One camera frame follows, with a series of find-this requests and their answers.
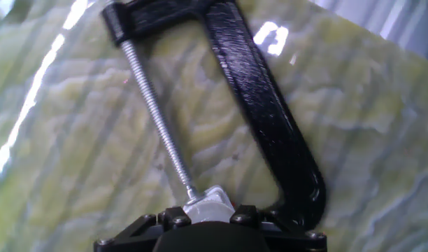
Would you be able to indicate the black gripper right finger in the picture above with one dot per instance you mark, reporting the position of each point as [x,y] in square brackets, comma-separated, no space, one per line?
[249,217]

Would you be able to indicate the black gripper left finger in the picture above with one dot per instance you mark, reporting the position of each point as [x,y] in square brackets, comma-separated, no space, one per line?
[173,218]

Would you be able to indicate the white light bulb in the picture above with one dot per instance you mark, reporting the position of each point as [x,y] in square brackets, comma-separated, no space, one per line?
[208,213]

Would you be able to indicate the black C-clamp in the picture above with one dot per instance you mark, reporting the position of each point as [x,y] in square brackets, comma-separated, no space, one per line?
[263,105]

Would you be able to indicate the green marble pattern mat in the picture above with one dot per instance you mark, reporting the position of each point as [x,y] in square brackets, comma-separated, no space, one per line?
[77,140]

